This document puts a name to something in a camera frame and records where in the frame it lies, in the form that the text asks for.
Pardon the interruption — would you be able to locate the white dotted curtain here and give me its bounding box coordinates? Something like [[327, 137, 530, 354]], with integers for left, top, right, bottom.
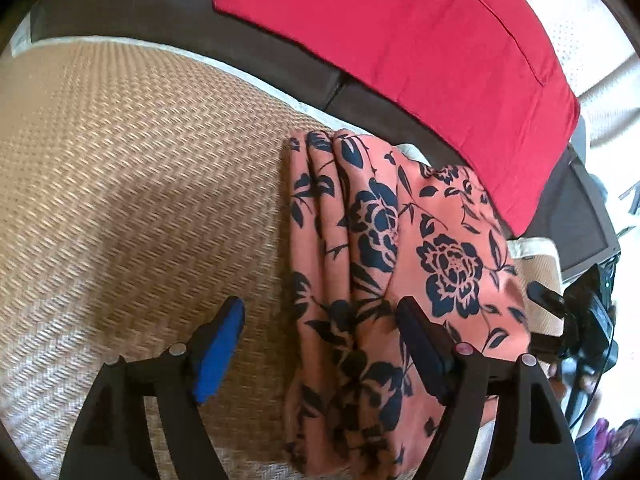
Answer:
[[487, 0, 640, 111]]

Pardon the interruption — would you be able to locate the woven straw mat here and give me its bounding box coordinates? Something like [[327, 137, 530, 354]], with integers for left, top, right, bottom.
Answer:
[[0, 35, 566, 480]]

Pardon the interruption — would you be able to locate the black leather sofa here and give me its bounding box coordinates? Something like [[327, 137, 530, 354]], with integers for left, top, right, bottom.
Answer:
[[30, 0, 621, 273]]

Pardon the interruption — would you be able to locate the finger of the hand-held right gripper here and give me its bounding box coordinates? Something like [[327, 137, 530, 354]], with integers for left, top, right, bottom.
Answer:
[[527, 281, 567, 313]]

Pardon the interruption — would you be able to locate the salmon floral print garment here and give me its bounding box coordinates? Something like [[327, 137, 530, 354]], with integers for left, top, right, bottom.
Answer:
[[282, 128, 533, 480]]

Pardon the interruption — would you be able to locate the person's purple clothing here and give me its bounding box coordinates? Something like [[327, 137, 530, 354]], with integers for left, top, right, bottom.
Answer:
[[575, 417, 640, 480]]

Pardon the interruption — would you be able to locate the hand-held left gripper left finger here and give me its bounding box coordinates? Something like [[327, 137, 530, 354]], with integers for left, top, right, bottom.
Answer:
[[59, 296, 247, 480]]

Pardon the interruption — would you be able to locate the red towel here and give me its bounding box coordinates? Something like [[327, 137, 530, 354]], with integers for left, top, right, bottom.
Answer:
[[212, 0, 581, 238]]

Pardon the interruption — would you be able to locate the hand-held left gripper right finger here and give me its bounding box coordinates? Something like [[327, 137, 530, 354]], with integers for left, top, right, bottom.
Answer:
[[395, 296, 583, 480]]

